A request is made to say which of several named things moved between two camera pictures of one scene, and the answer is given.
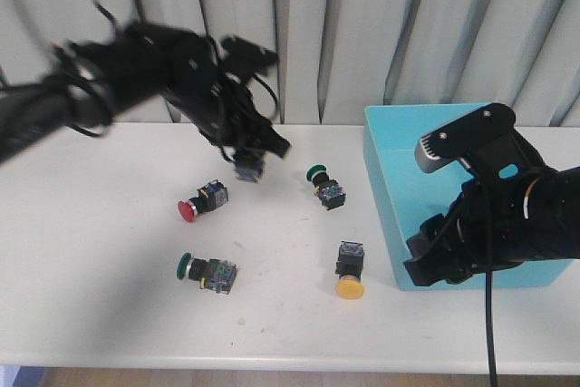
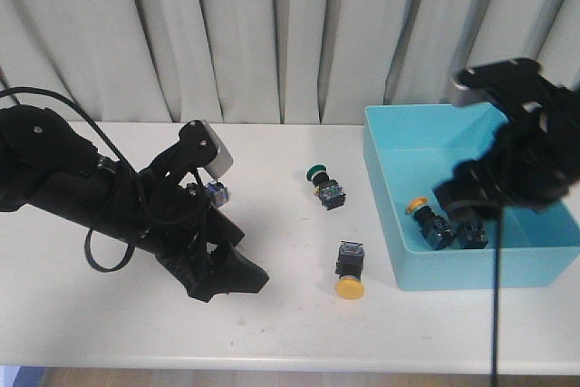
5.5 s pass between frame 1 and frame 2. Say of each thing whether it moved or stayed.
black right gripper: moved
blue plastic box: stayed
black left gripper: moved
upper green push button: stayed
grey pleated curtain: stayed
